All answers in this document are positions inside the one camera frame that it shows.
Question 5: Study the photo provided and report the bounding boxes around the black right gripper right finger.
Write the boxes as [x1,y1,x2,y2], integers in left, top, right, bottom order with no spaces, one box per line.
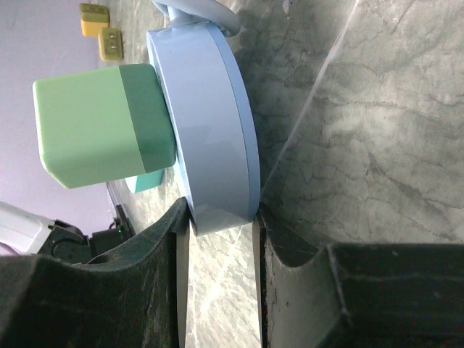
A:
[252,212,463,347]

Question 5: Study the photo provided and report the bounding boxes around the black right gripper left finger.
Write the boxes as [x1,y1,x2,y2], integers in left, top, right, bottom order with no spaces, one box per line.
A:
[1,198,191,347]

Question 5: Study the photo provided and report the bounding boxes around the blue round socket board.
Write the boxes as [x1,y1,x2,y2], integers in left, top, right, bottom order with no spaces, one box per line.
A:
[146,1,260,236]

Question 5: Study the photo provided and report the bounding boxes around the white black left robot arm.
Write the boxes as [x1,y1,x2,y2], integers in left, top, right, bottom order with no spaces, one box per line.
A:
[1,202,135,264]

